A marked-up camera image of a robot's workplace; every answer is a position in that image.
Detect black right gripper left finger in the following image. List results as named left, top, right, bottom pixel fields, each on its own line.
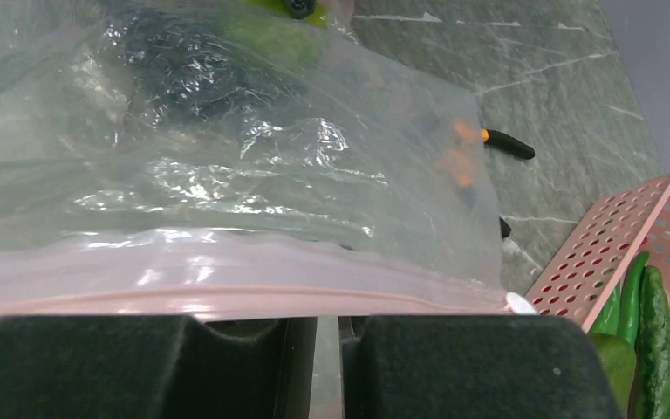
left=0, top=315, right=316, bottom=418

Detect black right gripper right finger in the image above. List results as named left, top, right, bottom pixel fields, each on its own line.
left=338, top=315, right=622, bottom=418

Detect green orange fake mango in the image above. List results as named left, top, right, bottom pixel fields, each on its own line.
left=589, top=333, right=637, bottom=417

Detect green fake cucumber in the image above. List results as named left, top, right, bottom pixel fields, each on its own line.
left=628, top=265, right=670, bottom=418

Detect clear zip top bag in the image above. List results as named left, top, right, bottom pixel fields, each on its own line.
left=0, top=1, right=532, bottom=320

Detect green fake chili pepper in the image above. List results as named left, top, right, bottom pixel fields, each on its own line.
left=589, top=285, right=621, bottom=335

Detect black fake grape bunch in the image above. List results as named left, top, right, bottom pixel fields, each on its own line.
left=103, top=1, right=316, bottom=119

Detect pink plastic basket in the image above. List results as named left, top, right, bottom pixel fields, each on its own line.
left=526, top=174, right=670, bottom=330

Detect orange black pliers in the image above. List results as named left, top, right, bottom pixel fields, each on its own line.
left=436, top=120, right=536, bottom=205

